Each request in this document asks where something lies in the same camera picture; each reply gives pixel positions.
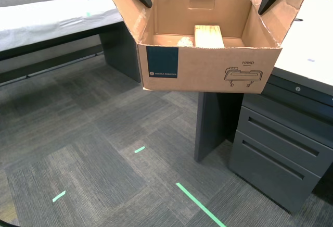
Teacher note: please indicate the pinkish granite rock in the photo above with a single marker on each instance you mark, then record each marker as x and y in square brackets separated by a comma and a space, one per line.
[185, 42]

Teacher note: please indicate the light wooden block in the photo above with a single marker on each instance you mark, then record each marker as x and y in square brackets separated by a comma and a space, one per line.
[208, 37]

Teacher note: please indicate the brown cardboard box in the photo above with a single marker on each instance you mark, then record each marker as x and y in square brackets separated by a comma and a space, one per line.
[203, 65]

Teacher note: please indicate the white plastic table cover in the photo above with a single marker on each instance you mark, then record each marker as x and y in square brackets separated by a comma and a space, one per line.
[39, 21]

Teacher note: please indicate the dark table leg panel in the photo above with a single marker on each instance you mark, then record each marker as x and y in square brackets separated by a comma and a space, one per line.
[122, 55]
[213, 123]

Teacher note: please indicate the short green floor tape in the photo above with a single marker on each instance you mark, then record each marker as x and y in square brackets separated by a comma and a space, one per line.
[139, 149]
[59, 196]

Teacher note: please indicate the long green floor tape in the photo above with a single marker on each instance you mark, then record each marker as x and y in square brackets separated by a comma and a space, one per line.
[200, 206]

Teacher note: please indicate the grey drawer pedestal cabinet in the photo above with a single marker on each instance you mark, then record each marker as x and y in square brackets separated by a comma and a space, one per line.
[273, 154]

